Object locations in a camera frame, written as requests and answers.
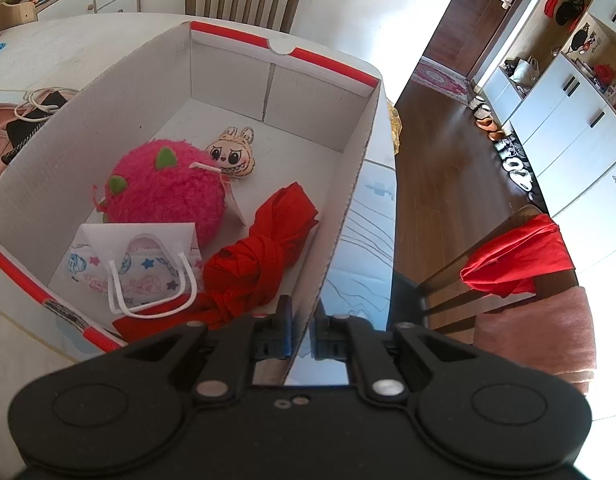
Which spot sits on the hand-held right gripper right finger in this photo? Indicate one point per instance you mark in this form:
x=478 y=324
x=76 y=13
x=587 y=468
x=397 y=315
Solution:
x=319 y=332

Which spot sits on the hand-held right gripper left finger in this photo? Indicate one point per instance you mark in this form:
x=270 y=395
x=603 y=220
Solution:
x=285 y=327

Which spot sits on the knotted red cloth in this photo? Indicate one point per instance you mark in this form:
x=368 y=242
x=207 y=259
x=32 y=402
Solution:
x=248 y=260

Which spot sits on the printed white face mask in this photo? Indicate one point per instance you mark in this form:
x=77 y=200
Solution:
x=137 y=260

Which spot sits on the pink plush dragon fruit toy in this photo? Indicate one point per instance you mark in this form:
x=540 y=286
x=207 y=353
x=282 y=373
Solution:
x=162 y=195

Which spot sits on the red shoe box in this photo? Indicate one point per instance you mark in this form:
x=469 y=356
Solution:
x=227 y=55

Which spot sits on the black striped cloth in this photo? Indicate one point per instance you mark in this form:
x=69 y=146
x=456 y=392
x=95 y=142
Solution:
x=25 y=132

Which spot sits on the pink towel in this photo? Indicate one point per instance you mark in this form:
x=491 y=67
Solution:
x=533 y=335

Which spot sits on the yellow plastic wrapper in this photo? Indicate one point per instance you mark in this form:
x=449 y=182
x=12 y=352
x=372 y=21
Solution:
x=394 y=125

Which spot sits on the row of shoes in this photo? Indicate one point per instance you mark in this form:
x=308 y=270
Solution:
x=513 y=162

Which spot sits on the red patterned door rug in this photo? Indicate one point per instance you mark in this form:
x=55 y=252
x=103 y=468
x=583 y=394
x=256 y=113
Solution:
x=440 y=77

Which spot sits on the white fridge with magnets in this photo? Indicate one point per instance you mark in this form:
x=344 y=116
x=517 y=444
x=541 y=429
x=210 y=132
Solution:
x=603 y=200

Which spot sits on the white hallway cabinet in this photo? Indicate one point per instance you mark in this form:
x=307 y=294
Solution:
x=563 y=110

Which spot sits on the white tote bag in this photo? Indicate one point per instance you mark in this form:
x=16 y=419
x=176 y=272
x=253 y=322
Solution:
x=524 y=72

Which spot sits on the brown entrance door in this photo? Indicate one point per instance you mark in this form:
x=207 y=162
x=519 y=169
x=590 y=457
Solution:
x=468 y=10

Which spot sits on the red ornament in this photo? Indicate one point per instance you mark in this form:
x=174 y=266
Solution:
x=604 y=73

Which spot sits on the red hanging garment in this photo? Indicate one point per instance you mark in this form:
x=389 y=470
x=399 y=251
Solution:
x=553 y=1

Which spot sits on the black hanging bag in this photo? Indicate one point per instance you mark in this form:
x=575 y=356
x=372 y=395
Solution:
x=569 y=10

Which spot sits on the wooden tray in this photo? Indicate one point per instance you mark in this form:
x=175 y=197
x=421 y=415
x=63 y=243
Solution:
x=15 y=15

